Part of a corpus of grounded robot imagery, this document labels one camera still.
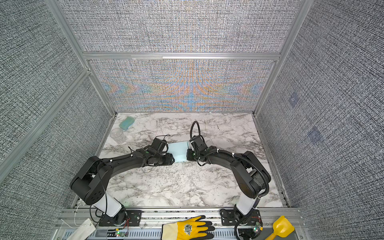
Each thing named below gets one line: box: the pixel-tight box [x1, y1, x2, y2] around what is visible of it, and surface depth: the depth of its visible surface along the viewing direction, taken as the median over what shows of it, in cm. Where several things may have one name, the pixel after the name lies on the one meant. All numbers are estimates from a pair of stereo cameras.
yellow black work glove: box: [161, 215, 215, 240], surface depth 69 cm
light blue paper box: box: [167, 141, 190, 163], surface depth 92 cm
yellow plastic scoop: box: [266, 215, 295, 240], surface depth 72 cm
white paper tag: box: [66, 218, 96, 240], surface depth 71 cm
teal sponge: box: [119, 116, 135, 131], surface depth 113 cm
